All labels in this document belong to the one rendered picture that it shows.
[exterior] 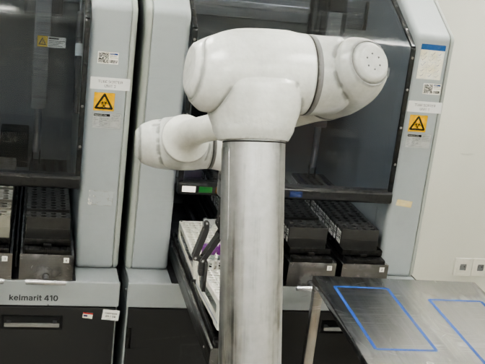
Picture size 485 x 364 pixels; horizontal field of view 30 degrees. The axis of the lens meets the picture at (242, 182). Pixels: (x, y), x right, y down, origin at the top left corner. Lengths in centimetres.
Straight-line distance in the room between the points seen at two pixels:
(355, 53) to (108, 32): 102
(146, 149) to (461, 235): 234
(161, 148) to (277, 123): 56
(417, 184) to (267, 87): 128
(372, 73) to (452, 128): 245
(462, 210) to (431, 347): 196
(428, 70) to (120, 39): 84
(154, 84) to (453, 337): 96
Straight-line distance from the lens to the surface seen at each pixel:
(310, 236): 253
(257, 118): 137
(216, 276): 212
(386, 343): 205
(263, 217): 139
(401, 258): 266
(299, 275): 248
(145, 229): 244
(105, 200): 241
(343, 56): 142
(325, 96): 143
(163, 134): 189
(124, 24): 231
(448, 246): 402
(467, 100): 386
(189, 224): 248
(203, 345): 200
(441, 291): 240
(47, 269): 237
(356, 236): 257
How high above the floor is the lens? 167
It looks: 16 degrees down
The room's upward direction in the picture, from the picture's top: 7 degrees clockwise
